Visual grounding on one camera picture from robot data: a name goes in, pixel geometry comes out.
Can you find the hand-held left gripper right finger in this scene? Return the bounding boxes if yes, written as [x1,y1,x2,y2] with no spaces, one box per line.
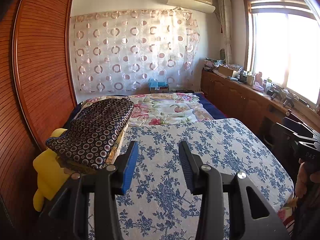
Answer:
[178,141,292,240]

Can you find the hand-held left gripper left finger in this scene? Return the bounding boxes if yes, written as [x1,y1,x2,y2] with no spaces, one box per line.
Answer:
[37,141,139,240]

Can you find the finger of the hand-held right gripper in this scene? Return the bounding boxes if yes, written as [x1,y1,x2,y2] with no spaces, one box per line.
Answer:
[275,122,305,142]
[284,117,316,138]

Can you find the navy circle-print satin shirt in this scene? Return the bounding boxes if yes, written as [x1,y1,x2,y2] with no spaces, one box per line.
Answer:
[46,96,135,171]

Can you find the person's right forearm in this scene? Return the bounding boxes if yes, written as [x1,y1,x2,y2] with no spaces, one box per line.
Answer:
[291,194,320,240]

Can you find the person's right hand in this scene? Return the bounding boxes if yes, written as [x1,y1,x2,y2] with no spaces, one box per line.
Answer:
[295,162,313,198]

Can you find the gold patterned pillow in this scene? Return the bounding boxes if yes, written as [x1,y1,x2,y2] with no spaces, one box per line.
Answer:
[59,127,128,175]

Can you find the blue and white floral quilt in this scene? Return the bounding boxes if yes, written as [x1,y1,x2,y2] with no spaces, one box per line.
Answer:
[86,118,295,240]

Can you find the pink bag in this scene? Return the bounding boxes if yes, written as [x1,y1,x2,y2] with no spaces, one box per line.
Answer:
[252,71,266,91]

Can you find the pink floral bed sheet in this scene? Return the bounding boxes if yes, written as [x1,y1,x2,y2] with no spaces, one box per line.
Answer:
[75,92,296,223]

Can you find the navy blue blanket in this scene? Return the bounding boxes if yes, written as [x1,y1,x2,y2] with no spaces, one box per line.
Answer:
[70,92,229,121]

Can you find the long wooden cabinet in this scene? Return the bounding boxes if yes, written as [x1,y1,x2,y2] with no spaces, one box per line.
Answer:
[200,69,320,140]

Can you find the small cardboard box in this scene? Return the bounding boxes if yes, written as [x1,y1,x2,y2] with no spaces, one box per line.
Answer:
[150,86,170,94]

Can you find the wooden-framed window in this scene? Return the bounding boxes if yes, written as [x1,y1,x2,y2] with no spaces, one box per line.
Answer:
[242,0,320,111]

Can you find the teal plastic bag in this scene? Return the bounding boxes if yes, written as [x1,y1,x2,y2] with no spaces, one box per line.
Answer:
[147,78,168,89]

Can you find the open cardboard box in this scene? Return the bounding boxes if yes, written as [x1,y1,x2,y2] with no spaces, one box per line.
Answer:
[217,65,238,78]

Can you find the pile of papers and packets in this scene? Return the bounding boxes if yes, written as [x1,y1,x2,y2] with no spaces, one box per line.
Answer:
[203,57,224,72]

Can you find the sheer circle-pattern curtain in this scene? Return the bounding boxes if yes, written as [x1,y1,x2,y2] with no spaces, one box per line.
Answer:
[70,9,202,93]

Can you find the white tied window curtain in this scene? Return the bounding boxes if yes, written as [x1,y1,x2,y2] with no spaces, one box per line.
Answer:
[217,0,234,64]

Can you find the white air conditioner deflector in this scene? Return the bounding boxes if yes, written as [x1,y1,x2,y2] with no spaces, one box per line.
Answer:
[166,0,216,14]

